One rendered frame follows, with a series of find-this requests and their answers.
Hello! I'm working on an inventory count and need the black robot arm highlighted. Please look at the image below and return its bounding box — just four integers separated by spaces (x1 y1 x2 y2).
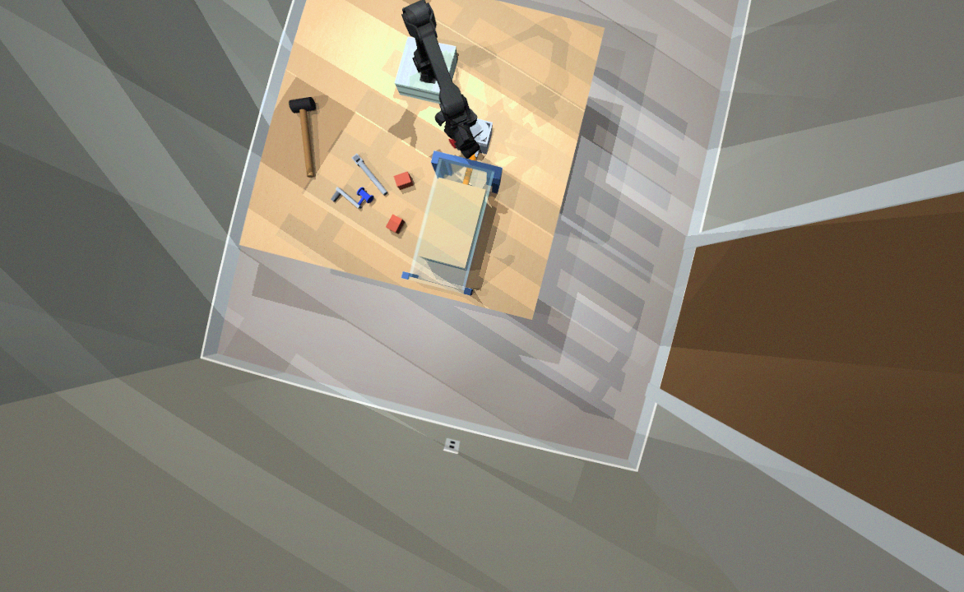
401 0 478 151

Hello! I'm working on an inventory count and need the grey metal rod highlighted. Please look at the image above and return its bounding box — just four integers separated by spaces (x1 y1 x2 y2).
351 154 387 195

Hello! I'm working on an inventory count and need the black rubber mallet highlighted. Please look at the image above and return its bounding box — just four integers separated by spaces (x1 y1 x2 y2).
289 97 316 178

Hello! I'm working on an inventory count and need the red block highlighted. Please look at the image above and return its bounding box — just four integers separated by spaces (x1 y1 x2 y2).
393 172 414 190
386 215 405 234

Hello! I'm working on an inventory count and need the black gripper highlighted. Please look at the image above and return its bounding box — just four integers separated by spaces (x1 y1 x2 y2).
434 110 480 159

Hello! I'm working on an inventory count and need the clear-panelled rack with blue frame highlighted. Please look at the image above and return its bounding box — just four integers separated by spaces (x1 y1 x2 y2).
401 156 502 295

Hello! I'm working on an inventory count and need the white and blue crank handle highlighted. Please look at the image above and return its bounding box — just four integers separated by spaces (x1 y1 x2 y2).
331 187 374 209

